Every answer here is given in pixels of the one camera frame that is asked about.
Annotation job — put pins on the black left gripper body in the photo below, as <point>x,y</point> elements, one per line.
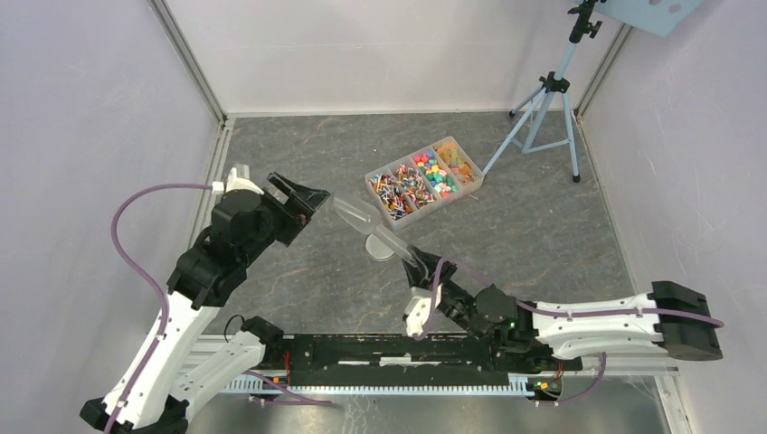
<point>284,221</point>

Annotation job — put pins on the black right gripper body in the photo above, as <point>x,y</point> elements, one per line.
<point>457,299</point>

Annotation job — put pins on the clear plastic scoop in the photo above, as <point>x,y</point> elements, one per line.
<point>365,219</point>

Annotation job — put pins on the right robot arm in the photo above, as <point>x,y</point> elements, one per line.
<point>670,317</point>

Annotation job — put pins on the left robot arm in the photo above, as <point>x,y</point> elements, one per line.
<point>154,395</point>

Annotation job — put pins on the clear compartment candy tray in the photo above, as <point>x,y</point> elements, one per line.
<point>414,186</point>

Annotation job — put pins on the light blue perforated board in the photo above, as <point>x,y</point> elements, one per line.
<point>659,17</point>

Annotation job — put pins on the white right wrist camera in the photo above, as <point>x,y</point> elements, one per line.
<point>421,311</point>

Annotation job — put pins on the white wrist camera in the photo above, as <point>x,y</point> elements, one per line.
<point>421,311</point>
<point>238,178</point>

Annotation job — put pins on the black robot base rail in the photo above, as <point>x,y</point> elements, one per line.
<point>386,360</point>

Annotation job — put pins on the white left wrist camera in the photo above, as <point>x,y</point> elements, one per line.
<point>238,178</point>

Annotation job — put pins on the light blue camera tripod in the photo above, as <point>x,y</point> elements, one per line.
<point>531,113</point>

